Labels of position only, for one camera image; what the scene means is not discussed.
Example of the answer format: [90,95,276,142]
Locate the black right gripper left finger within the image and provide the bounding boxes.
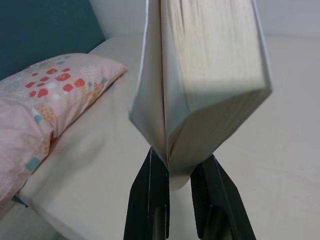
[123,146,172,240]

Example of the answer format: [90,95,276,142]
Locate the pink floral pillow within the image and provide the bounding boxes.
[0,53,129,202]

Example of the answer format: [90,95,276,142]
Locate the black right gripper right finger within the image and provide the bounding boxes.
[189,154,257,240]

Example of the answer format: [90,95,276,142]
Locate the white blue lettered book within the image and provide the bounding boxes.
[128,0,274,192]

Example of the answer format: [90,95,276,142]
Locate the teal upholstered headboard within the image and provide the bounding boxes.
[0,0,106,81]

